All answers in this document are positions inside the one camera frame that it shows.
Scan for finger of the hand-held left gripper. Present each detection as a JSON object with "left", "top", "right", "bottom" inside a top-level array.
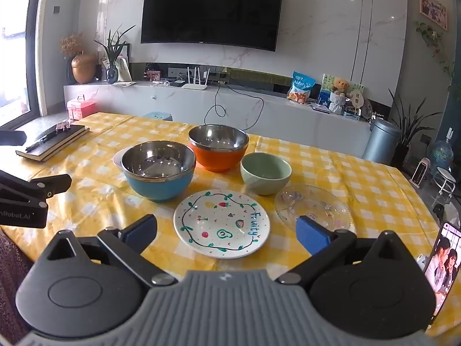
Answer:
[
  {"left": 0, "top": 130, "right": 28, "bottom": 146},
  {"left": 0, "top": 170, "right": 73, "bottom": 209}
]

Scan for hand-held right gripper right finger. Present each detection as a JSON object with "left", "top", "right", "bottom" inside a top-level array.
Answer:
[{"left": 275, "top": 215, "right": 411, "bottom": 289}]

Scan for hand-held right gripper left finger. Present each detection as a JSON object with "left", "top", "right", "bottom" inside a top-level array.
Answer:
[{"left": 39, "top": 214, "right": 178, "bottom": 289}]

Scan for clear glass plate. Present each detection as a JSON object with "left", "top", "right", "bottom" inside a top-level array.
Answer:
[{"left": 274, "top": 185, "right": 352, "bottom": 235}]

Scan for blue steel bowl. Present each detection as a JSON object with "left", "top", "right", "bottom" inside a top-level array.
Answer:
[{"left": 120, "top": 140, "right": 197, "bottom": 202}]

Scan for small plain white plate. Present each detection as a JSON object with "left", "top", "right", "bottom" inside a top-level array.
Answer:
[{"left": 113, "top": 147, "right": 130, "bottom": 169}]

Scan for green ceramic bowl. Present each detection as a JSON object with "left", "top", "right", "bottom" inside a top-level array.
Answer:
[{"left": 240, "top": 152, "right": 292, "bottom": 196}]

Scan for white fruit-print plate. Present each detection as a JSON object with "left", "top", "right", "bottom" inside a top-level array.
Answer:
[{"left": 173, "top": 189, "right": 271, "bottom": 259}]

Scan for orange steel bowl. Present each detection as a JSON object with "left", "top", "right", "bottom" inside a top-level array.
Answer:
[{"left": 188, "top": 124, "right": 250, "bottom": 173}]

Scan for black pen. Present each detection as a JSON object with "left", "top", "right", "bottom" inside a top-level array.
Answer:
[{"left": 25, "top": 130, "right": 60, "bottom": 152}]

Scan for black notebook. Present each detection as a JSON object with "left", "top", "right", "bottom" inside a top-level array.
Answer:
[{"left": 15, "top": 123, "right": 90, "bottom": 163}]

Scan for yellow checked tablecloth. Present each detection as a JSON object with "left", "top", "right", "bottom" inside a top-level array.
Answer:
[{"left": 0, "top": 112, "right": 461, "bottom": 336}]

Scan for pink storage box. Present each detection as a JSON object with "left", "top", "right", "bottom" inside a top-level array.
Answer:
[{"left": 67, "top": 94, "right": 97, "bottom": 120}]

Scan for glass sliding door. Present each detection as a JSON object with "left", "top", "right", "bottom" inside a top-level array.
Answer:
[{"left": 0, "top": 0, "right": 49, "bottom": 128}]

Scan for golden vase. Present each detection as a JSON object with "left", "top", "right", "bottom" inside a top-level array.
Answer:
[{"left": 71, "top": 53, "right": 97, "bottom": 84}]

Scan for dried flowers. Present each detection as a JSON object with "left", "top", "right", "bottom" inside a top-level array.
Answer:
[{"left": 59, "top": 33, "right": 85, "bottom": 58}]

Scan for light blue stool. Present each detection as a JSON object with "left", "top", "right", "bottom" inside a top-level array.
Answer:
[{"left": 141, "top": 111, "right": 174, "bottom": 121}]

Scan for grey trash can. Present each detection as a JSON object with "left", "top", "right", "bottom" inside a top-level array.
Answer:
[{"left": 362, "top": 119, "right": 402, "bottom": 164}]

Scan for green plant in blue vase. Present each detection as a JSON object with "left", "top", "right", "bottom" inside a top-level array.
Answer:
[{"left": 94, "top": 25, "right": 137, "bottom": 84}]

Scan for white space heater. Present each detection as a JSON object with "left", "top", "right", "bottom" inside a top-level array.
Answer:
[{"left": 411, "top": 157, "right": 437, "bottom": 188}]

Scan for white marble television cabinet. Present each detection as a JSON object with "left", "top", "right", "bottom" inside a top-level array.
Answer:
[{"left": 63, "top": 79, "right": 393, "bottom": 159}]

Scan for smartphone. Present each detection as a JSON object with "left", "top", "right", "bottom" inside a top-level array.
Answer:
[{"left": 421, "top": 221, "right": 461, "bottom": 328}]

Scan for tall green potted plant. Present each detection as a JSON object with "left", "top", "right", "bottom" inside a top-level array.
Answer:
[{"left": 387, "top": 88, "right": 443, "bottom": 170}]

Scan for paper hand fan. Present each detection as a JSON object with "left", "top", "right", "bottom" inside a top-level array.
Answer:
[{"left": 347, "top": 88, "right": 364, "bottom": 112}]

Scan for white round stool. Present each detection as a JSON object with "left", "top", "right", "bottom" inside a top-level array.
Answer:
[{"left": 430, "top": 168, "right": 458, "bottom": 206}]

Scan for blue snack bag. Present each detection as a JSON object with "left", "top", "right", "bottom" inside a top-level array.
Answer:
[{"left": 287, "top": 71, "right": 316, "bottom": 104}]

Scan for teddy bear in white wrap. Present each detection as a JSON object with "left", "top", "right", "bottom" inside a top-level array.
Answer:
[{"left": 328, "top": 77, "right": 352, "bottom": 115}]

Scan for green illustrated board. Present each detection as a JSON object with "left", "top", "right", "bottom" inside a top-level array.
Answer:
[{"left": 319, "top": 73, "right": 364, "bottom": 110}]

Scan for white wifi router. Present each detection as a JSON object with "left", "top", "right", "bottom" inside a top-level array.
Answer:
[{"left": 182, "top": 67, "right": 209, "bottom": 90}]

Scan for blue water jug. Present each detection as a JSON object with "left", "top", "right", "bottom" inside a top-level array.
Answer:
[{"left": 430, "top": 128, "right": 454, "bottom": 168}]

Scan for hanging vine plant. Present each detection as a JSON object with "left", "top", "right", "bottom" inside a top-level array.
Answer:
[{"left": 414, "top": 21, "right": 461, "bottom": 91}]

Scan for black picture frame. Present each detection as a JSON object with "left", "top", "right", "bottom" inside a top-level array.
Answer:
[{"left": 115, "top": 43, "right": 131, "bottom": 80}]

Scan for black cable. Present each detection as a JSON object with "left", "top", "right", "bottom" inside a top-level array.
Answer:
[{"left": 205, "top": 84, "right": 264, "bottom": 130}]

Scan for black wall television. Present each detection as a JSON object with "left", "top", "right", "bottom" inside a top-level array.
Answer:
[{"left": 140, "top": 0, "right": 285, "bottom": 52}]

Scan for framed wall picture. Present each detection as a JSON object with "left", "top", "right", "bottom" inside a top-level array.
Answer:
[{"left": 419, "top": 0, "right": 448, "bottom": 31}]

